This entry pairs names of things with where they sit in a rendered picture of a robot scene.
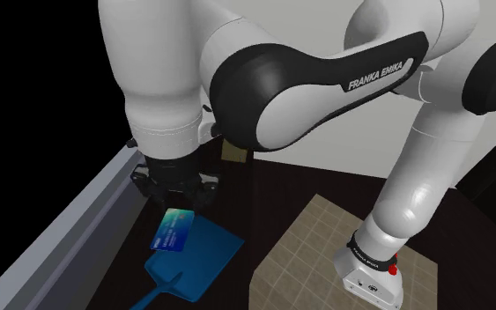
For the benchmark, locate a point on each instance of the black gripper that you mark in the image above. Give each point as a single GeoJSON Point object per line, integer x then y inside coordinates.
{"type": "Point", "coordinates": [171, 174]}

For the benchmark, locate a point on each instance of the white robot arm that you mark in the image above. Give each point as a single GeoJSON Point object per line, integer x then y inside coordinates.
{"type": "Point", "coordinates": [273, 86]}

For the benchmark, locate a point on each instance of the blue green card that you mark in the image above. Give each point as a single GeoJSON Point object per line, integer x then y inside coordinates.
{"type": "Point", "coordinates": [173, 230]}

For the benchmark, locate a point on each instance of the small olive box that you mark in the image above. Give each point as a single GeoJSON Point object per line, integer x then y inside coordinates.
{"type": "Point", "coordinates": [233, 153]}

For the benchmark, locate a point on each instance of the blue dustpan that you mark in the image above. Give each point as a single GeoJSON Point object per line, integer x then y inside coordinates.
{"type": "Point", "coordinates": [204, 262]}

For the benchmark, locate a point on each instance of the tan tiled robot stand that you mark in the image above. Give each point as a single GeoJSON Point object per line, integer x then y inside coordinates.
{"type": "Point", "coordinates": [316, 249]}

